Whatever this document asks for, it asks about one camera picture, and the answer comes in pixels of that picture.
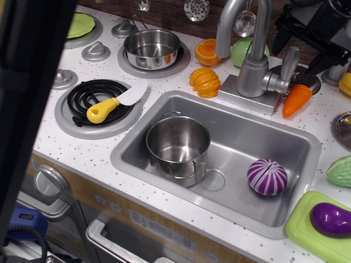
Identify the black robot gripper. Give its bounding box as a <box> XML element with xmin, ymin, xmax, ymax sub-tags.
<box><xmin>271</xmin><ymin>1</ymin><xmax>350</xmax><ymax>76</ymax></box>

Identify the silver faucet lever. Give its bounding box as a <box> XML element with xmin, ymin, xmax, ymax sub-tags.
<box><xmin>261</xmin><ymin>46</ymin><xmax>300</xmax><ymax>94</ymax></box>

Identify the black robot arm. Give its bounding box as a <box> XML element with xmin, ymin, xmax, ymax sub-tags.
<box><xmin>271</xmin><ymin>1</ymin><xmax>350</xmax><ymax>76</ymax></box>

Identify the orange toy carrot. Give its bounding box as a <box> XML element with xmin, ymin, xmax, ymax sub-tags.
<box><xmin>282</xmin><ymin>84</ymin><xmax>312</xmax><ymax>118</ymax></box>

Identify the yellow toy pepper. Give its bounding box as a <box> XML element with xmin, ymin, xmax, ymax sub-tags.
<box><xmin>338</xmin><ymin>72</ymin><xmax>351</xmax><ymax>96</ymax></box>

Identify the silver toy faucet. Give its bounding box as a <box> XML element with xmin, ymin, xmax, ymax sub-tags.
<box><xmin>214</xmin><ymin>0</ymin><xmax>286</xmax><ymax>116</ymax></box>

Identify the hanging steel ladle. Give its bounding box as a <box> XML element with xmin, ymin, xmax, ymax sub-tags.
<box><xmin>233</xmin><ymin>1</ymin><xmax>256</xmax><ymax>37</ymax></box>

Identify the silver plate at right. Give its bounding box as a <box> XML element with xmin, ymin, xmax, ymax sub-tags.
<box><xmin>332</xmin><ymin>111</ymin><xmax>351</xmax><ymax>151</ymax></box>

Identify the toy orange half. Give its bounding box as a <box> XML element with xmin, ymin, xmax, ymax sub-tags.
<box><xmin>195</xmin><ymin>38</ymin><xmax>222</xmax><ymax>66</ymax></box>

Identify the orange toy pumpkin piece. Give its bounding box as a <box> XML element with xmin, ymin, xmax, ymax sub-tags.
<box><xmin>189</xmin><ymin>68</ymin><xmax>221</xmax><ymax>98</ymax></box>

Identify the grey toy sink basin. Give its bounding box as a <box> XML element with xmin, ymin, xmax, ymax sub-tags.
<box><xmin>110</xmin><ymin>91</ymin><xmax>321</xmax><ymax>239</ymax></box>

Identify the hanging slotted spoon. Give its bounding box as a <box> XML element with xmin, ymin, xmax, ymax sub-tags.
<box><xmin>184</xmin><ymin>0</ymin><xmax>210</xmax><ymax>22</ymax></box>

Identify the green toy bitter gourd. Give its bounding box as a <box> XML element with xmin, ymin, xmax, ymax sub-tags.
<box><xmin>326</xmin><ymin>156</ymin><xmax>350</xmax><ymax>187</ymax></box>

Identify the purple striped toy onion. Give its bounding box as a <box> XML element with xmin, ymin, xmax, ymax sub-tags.
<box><xmin>247</xmin><ymin>159</ymin><xmax>288</xmax><ymax>196</ymax></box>

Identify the steel saucepan on burner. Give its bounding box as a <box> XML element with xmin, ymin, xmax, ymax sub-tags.
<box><xmin>122</xmin><ymin>28</ymin><xmax>181</xmax><ymax>71</ymax></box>

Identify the steel pot in sink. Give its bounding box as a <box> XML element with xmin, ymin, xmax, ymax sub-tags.
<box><xmin>145</xmin><ymin>111</ymin><xmax>211</xmax><ymax>187</ymax></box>

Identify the hanging small spoon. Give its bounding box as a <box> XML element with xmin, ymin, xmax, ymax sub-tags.
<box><xmin>138</xmin><ymin>0</ymin><xmax>151</xmax><ymax>12</ymax></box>

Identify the purple toy eggplant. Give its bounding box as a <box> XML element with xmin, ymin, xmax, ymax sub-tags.
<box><xmin>310</xmin><ymin>202</ymin><xmax>350</xmax><ymax>238</ymax></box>

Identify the green cutting board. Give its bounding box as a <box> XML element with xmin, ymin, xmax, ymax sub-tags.
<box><xmin>285</xmin><ymin>191</ymin><xmax>350</xmax><ymax>262</ymax></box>

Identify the silver stove knob back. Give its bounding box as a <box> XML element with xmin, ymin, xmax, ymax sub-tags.
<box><xmin>111</xmin><ymin>19</ymin><xmax>138</xmax><ymax>38</ymax></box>

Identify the silver stove knob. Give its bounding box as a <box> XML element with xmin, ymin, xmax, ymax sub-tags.
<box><xmin>82</xmin><ymin>41</ymin><xmax>111</xmax><ymax>62</ymax></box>
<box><xmin>111</xmin><ymin>19</ymin><xmax>138</xmax><ymax>38</ymax></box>
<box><xmin>52</xmin><ymin>68</ymin><xmax>78</xmax><ymax>90</ymax></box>

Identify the silver stove knob middle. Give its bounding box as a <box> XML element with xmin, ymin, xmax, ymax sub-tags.
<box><xmin>82</xmin><ymin>41</ymin><xmax>111</xmax><ymax>62</ymax></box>

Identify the green toy plate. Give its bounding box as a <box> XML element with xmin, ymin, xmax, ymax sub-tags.
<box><xmin>66</xmin><ymin>13</ymin><xmax>95</xmax><ymax>39</ymax></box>

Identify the black coil burner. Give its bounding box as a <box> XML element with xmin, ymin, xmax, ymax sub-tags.
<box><xmin>67</xmin><ymin>79</ymin><xmax>135</xmax><ymax>127</ymax></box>

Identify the silver stove knob front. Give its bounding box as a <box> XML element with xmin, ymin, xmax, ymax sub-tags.
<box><xmin>52</xmin><ymin>68</ymin><xmax>78</xmax><ymax>90</ymax></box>

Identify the black foreground pole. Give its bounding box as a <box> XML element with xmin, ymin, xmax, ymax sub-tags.
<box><xmin>0</xmin><ymin>0</ymin><xmax>80</xmax><ymax>228</ymax></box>

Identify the silver oven dial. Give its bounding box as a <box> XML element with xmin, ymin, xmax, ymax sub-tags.
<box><xmin>33</xmin><ymin>164</ymin><xmax>70</xmax><ymax>197</ymax></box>

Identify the yellow handled toy knife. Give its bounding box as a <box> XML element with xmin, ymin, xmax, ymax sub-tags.
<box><xmin>86</xmin><ymin>80</ymin><xmax>148</xmax><ymax>124</ymax></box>

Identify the silver oven door handle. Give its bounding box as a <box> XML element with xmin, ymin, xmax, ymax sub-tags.
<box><xmin>86</xmin><ymin>219</ymin><xmax>154</xmax><ymax>262</ymax></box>

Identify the blue clamp with cable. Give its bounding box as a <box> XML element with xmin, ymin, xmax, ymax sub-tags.
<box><xmin>5</xmin><ymin>205</ymin><xmax>49</xmax><ymax>263</ymax></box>

